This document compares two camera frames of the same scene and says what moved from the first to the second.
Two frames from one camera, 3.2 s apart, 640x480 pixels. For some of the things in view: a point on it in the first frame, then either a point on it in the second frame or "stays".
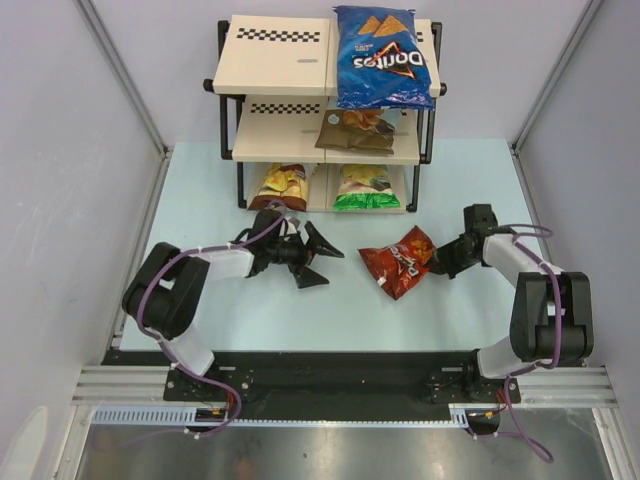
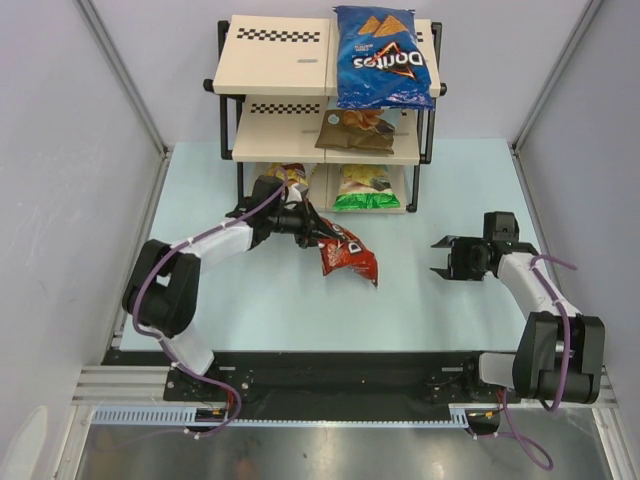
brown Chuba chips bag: x=284 y=182 stays
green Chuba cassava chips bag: x=365 y=187 stays
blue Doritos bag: x=381 y=61 stays
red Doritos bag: x=399 y=267 → x=347 y=253
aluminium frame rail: x=130 y=386 stays
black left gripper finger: x=318 y=244 → x=319 y=225
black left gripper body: x=292 y=252 → x=292 y=223
